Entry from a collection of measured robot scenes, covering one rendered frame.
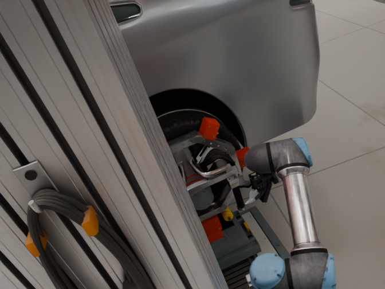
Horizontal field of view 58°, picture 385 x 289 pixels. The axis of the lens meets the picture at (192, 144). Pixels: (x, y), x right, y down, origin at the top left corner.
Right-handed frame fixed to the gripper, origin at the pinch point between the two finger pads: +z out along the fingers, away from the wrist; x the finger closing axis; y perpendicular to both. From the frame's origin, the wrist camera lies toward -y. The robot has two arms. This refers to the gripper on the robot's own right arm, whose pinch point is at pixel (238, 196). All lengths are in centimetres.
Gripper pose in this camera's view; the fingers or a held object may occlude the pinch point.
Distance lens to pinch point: 174.6
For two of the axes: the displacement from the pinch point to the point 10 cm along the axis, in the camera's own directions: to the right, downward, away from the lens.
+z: -9.1, 4.0, -0.8
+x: 2.7, 4.5, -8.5
